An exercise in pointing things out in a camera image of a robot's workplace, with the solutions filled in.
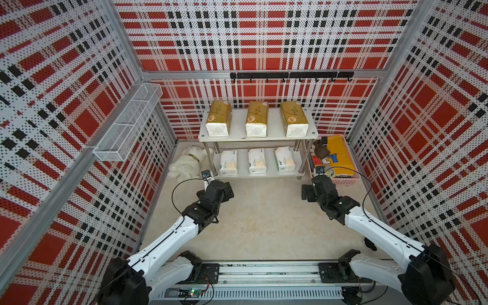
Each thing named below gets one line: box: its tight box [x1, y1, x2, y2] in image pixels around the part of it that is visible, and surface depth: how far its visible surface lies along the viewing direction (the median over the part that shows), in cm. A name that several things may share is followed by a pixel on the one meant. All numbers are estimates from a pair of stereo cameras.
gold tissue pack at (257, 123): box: [245, 101, 270, 138], surface depth 74 cm
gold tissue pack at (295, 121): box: [280, 101, 310, 138], surface depth 74 cm
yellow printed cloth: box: [312, 134, 355, 177], surface depth 104 cm
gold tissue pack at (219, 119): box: [205, 99, 233, 138], surface depth 74 cm
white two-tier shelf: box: [198, 107, 319, 179], surface depth 98 cm
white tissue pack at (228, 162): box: [219, 149, 238, 176], surface depth 97 cm
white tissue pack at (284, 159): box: [273, 146, 296, 172], surface depth 98 cm
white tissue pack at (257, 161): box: [247, 148, 268, 175], surface depth 98 cm
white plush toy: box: [167, 145, 206, 182], surface depth 101 cm
